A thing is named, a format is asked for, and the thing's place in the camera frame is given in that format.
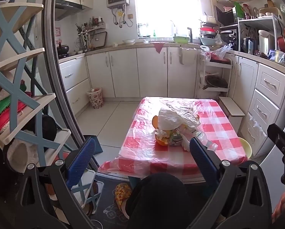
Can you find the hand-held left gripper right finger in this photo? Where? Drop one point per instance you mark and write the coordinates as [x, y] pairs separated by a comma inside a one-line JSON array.
[[203, 159]]

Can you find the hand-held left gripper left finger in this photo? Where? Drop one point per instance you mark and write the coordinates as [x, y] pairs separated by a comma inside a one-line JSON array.
[[81, 158]]

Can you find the clear plastic bottle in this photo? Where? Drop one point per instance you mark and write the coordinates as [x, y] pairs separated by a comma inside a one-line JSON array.
[[204, 140]]

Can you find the green white packet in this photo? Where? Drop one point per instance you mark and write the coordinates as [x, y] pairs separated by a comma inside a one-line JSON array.
[[177, 137]]

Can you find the yellow plastic bin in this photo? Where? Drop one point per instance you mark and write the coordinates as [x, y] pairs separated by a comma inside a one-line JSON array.
[[245, 148]]

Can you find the white tissue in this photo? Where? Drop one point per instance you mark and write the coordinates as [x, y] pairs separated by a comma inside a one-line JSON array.
[[161, 133]]

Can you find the person's right hand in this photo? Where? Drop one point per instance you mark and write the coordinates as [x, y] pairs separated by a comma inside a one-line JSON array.
[[284, 205]]

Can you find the dark blue box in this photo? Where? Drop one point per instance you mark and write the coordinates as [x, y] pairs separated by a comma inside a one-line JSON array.
[[96, 145]]

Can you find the white refrigerator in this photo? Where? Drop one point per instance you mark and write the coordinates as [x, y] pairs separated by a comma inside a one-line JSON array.
[[273, 171]]

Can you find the brown slipper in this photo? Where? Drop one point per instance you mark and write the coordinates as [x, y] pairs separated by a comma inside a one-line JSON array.
[[94, 188]]

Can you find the blue foil bag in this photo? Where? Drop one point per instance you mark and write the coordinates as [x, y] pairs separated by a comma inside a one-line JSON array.
[[279, 58]]

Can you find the yellow patterned slipper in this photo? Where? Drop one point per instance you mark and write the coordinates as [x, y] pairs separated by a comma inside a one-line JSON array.
[[122, 190]]

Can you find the black fleece-lined slipper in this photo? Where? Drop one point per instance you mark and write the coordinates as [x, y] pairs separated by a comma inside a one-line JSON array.
[[25, 152]]

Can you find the white step stool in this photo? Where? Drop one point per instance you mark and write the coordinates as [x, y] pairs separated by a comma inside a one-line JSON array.
[[233, 107]]

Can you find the red checked plastic tablecloth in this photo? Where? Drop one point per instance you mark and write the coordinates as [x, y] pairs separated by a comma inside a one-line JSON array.
[[142, 152]]

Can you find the floral wastebasket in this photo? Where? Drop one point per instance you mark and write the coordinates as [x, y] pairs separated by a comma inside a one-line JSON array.
[[95, 99]]

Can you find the person's left leg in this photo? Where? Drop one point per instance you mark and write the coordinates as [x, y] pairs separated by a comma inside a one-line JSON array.
[[156, 200]]

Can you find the red frying pan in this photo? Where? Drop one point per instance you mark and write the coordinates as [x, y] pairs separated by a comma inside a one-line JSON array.
[[283, 45]]

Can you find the white water boiler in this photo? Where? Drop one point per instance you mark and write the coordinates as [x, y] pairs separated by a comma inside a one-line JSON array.
[[265, 41]]

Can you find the white two-drawer cabinet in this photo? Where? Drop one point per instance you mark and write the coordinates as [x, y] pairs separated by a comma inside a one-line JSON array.
[[73, 83]]

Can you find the black kettle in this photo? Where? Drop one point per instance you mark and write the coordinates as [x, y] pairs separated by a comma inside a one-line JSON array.
[[248, 45]]

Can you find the black pan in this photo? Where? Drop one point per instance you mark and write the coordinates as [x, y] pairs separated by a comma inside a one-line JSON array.
[[215, 82]]

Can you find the white trolley rack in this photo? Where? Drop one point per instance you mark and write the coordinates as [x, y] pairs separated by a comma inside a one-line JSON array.
[[200, 76]]

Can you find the red slippers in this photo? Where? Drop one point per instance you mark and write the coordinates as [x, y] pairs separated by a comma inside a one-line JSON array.
[[1, 124]]

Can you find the crumpled clear plastic bag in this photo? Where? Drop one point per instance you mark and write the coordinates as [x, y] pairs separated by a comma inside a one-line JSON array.
[[221, 51]]

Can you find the white counter shelf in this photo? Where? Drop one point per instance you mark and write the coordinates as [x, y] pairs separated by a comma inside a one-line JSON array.
[[256, 21]]

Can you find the knotted clear plastic bag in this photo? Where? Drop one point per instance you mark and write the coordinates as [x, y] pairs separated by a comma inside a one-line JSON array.
[[218, 38]]

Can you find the white door cabinet row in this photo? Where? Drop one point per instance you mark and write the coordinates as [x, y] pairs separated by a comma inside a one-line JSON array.
[[132, 71]]

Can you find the red white plastic bag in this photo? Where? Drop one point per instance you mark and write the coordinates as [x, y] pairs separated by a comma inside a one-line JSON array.
[[205, 52]]

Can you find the light blue basin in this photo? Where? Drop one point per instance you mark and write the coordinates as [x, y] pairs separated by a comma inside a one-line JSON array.
[[207, 41]]

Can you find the black wok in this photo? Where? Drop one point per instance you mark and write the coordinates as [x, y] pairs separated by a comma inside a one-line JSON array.
[[62, 49]]

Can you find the red pot stack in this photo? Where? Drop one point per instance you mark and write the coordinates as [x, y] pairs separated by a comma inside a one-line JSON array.
[[207, 32]]

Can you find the microwave oven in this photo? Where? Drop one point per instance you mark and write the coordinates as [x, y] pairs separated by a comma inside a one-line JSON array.
[[224, 16]]

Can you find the red hanging cloth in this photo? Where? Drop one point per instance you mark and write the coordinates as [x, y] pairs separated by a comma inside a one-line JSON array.
[[159, 46]]

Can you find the white pot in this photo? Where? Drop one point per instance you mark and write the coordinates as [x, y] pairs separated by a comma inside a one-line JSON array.
[[208, 19]]

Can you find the green basin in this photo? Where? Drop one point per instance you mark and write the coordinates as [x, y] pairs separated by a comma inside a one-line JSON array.
[[181, 40]]

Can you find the black faucet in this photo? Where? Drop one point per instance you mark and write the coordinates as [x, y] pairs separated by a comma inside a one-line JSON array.
[[190, 34]]

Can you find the white bowl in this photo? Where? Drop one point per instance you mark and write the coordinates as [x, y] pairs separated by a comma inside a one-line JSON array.
[[128, 41]]

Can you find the chrome faucet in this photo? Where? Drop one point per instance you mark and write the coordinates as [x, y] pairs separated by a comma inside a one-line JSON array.
[[173, 27]]

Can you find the range hood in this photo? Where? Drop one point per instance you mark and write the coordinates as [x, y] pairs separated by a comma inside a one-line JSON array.
[[66, 8]]

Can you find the bright window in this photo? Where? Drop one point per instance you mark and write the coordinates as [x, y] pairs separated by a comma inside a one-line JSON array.
[[166, 7]]

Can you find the blue white shoe rack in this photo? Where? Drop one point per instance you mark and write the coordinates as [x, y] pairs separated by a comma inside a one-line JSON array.
[[18, 12]]

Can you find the red paper wall decoration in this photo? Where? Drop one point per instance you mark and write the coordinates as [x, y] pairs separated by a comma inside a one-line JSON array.
[[57, 34]]

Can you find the utensil wall rack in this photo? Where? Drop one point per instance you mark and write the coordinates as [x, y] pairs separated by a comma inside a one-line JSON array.
[[92, 32]]

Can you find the grey sliding door frame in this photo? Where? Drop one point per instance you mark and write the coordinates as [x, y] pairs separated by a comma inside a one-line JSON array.
[[49, 28]]

